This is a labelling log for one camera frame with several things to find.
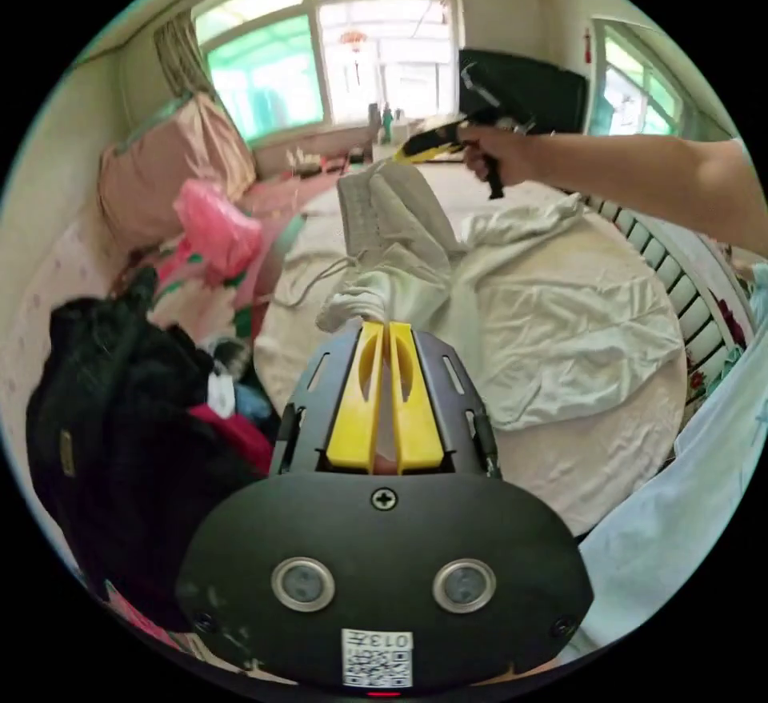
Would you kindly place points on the beige curtain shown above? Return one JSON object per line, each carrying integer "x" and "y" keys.
{"x": 180, "y": 55}

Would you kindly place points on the person's right forearm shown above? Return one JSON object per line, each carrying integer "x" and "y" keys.
{"x": 648, "y": 181}

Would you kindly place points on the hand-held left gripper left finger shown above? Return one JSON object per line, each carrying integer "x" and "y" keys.
{"x": 348, "y": 415}

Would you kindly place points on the black screen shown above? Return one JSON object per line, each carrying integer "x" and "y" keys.
{"x": 540, "y": 91}

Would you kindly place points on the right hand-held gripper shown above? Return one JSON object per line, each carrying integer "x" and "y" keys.
{"x": 487, "y": 133}

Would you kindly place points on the pink plastic bag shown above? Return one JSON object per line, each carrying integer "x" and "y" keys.
{"x": 219, "y": 229}

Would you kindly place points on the pile of clothes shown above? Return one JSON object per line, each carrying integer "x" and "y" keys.
{"x": 120, "y": 415}

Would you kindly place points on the white long pants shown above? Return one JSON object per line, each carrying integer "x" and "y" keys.
{"x": 540, "y": 319}

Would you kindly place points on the narrow window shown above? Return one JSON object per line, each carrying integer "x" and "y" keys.
{"x": 636, "y": 85}

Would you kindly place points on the bed with white sheet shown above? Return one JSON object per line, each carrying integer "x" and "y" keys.
{"x": 570, "y": 469}

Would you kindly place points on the pink folded quilt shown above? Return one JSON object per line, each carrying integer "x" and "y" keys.
{"x": 162, "y": 169}

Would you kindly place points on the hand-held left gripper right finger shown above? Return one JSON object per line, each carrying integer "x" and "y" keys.
{"x": 420, "y": 421}

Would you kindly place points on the large window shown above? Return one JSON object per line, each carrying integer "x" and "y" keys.
{"x": 270, "y": 73}

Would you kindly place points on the person's right hand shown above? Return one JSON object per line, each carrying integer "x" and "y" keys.
{"x": 510, "y": 160}

